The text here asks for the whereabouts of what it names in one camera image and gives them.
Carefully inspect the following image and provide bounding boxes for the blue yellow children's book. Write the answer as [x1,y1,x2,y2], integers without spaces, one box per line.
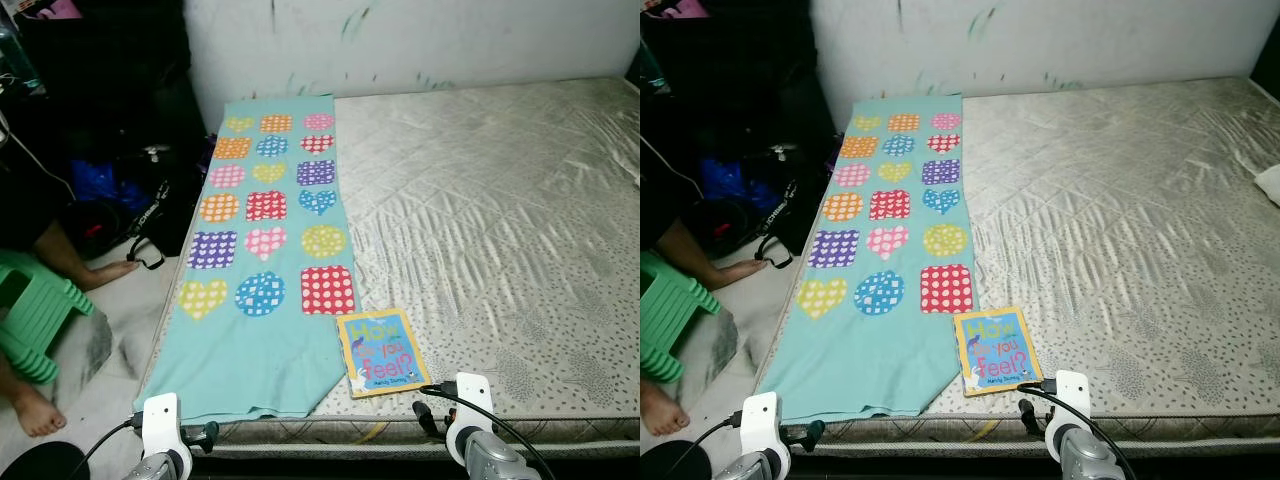
[336,309,433,400]
[953,306,1043,398]

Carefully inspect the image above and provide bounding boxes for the white pillow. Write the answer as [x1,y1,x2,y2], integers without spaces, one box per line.
[1253,163,1280,209]

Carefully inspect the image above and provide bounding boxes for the dark bed base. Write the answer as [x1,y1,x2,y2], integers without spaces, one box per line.
[790,450,1280,480]
[190,450,640,480]

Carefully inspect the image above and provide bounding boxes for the teal blanket with colourful hearts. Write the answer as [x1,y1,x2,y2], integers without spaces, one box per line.
[755,93,986,421]
[135,95,359,423]

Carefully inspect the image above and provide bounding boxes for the green plastic stool stack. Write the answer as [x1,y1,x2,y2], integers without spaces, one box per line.
[640,250,721,384]
[0,248,96,384]

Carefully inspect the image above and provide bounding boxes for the grey quilted mattress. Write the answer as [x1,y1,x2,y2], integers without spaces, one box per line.
[135,78,640,459]
[755,78,1280,459]

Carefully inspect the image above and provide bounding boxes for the person in black shorts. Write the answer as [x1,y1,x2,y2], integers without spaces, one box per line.
[640,105,769,436]
[0,105,141,438]

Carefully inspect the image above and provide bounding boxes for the blue bag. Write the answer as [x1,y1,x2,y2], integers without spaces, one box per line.
[700,157,776,211]
[70,160,151,213]

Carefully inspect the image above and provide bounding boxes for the pink cloth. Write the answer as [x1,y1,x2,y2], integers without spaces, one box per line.
[15,0,83,21]
[645,0,711,19]

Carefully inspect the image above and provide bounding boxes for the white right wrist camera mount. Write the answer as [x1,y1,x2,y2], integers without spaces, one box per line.
[445,373,496,441]
[1045,370,1093,441]

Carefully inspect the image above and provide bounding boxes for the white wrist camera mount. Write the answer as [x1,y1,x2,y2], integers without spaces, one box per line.
[140,393,193,471]
[1045,370,1093,441]
[445,373,496,441]
[740,391,793,473]

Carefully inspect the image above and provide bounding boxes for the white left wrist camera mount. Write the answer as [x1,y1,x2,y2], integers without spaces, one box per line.
[140,393,193,471]
[740,391,793,473]

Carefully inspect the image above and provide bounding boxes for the black bag with strap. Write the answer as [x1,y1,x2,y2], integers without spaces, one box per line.
[755,143,836,269]
[125,145,206,271]

